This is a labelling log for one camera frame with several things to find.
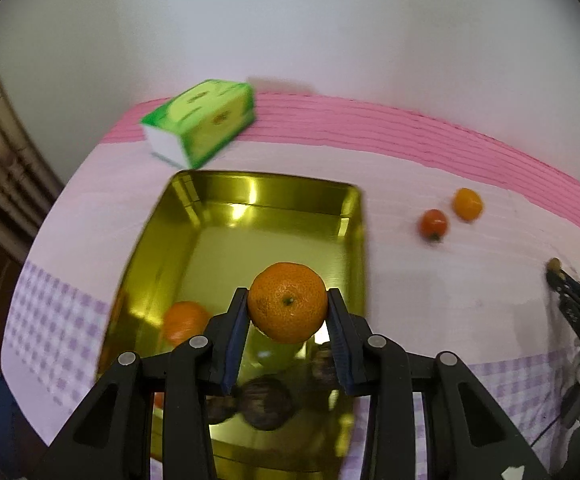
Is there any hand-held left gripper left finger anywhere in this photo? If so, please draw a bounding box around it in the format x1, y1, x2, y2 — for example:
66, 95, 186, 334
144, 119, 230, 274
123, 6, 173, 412
32, 287, 251, 480

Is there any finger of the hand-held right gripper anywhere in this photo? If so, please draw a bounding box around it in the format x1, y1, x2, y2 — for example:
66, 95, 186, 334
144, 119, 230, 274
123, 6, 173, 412
545, 268, 579, 307

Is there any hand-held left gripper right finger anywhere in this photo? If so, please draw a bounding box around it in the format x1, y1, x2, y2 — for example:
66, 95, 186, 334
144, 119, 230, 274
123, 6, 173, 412
327, 288, 551, 480

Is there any small dark shrivelled fruit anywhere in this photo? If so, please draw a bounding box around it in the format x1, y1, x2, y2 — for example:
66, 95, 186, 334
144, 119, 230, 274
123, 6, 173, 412
312, 342, 343, 386

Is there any large dark shrivelled fruit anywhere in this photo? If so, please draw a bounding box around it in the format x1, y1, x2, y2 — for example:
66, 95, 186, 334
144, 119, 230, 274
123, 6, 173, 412
240, 379, 295, 432

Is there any orange with stem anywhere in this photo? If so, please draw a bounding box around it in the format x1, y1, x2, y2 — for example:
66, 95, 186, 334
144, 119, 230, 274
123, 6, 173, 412
247, 262, 329, 343

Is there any brown tin box gold inside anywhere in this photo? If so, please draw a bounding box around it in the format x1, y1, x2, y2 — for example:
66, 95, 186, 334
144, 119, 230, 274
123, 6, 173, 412
97, 170, 368, 473

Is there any pink patterned tablecloth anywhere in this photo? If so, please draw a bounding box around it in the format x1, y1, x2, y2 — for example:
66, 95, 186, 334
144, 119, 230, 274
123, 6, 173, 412
0, 91, 580, 480

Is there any large round orange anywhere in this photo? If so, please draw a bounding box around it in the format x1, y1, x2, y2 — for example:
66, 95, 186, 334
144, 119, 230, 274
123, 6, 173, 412
452, 188, 484, 222

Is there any red tomato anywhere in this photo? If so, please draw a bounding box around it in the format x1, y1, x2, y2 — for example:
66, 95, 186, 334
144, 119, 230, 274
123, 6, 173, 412
418, 209, 449, 243

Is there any green tissue pack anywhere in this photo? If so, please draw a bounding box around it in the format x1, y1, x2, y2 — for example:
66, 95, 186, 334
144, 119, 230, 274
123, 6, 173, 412
140, 79, 257, 170

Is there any black cable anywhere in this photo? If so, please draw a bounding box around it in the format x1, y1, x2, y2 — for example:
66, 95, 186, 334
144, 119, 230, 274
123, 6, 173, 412
530, 360, 580, 448

